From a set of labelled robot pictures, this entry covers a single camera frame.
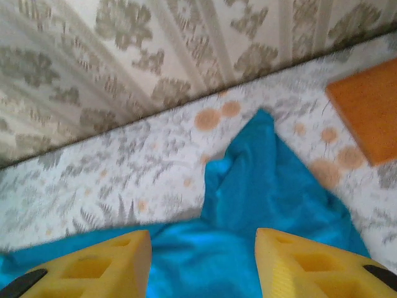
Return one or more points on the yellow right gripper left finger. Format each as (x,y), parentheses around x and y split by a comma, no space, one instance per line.
(102,267)

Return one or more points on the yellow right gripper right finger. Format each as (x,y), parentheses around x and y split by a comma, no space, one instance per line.
(310,267)

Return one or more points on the blue t-shirt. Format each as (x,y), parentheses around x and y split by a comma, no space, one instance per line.
(248,192)

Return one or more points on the floral patterned tablecloth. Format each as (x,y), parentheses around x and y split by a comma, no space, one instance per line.
(93,186)

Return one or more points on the orange wooden board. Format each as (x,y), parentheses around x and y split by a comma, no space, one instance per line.
(369,111)

